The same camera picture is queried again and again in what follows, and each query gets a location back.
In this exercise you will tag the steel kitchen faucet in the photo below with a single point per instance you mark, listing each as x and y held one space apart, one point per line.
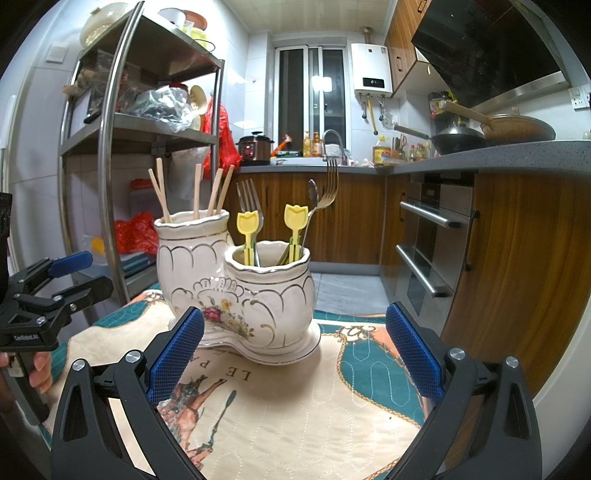
330 138

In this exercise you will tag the person's left hand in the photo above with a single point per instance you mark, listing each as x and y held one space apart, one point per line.
41 369

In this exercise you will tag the sliding window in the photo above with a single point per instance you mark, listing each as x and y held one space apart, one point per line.
309 92

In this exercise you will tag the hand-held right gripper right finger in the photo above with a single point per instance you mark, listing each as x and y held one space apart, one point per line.
413 353

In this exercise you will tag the printed quilted mat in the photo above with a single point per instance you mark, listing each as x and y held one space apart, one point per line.
300 415

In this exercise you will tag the yellow condiment bottles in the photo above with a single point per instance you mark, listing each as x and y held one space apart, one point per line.
312 146

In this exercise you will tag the white floral ceramic utensil holder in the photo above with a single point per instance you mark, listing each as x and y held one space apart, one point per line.
258 300

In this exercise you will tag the built-in steel oven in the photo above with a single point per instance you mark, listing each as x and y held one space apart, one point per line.
429 244

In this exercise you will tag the white wall socket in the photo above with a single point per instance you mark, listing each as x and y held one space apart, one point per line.
579 99

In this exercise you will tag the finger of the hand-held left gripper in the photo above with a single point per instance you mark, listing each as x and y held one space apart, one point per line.
71 264
90 290

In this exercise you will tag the hanging red plastic bag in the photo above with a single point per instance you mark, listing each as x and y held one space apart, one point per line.
222 134

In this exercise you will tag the clear plastic container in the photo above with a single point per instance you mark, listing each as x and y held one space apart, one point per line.
140 196

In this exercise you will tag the white water heater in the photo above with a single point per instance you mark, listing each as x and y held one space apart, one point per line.
374 69

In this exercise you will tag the grey kitchen countertop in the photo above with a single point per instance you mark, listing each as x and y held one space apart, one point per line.
485 161

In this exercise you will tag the clear crumpled plastic bag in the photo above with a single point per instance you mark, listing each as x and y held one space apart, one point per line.
161 108

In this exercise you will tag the white bowl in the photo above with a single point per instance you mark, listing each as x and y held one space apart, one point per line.
104 21

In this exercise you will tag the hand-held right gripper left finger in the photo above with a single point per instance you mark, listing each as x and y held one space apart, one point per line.
178 355

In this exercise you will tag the steel rice cooker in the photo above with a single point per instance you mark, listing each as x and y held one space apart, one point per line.
253 148

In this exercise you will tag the steel shelf rack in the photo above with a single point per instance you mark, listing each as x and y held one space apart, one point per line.
111 138

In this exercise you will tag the white wall switch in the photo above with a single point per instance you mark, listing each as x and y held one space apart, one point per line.
57 53

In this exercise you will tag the gold-tinted steel fork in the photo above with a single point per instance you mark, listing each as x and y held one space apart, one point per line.
331 184

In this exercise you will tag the wooden wall cabinet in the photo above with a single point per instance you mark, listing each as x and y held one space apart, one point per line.
404 41

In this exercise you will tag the white hanging plastic bag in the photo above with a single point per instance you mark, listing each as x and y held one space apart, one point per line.
184 173

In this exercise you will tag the cooking oil bottle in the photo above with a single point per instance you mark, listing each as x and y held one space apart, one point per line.
381 154

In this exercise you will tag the flower-shaped steel spoon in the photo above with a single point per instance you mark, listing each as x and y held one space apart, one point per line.
313 189

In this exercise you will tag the black wok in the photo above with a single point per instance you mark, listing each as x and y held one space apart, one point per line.
457 139

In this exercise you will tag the black range hood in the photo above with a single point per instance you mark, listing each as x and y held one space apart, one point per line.
489 46

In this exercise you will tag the cream plastic colander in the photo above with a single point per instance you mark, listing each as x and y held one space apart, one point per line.
198 99

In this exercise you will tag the yellow plastic item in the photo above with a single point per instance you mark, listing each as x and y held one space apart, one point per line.
98 243

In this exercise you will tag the wooden base cabinet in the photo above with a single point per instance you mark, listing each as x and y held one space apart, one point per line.
360 217
521 258

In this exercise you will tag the yellow tulip plastic spoon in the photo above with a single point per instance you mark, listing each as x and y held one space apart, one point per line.
295 217
247 222

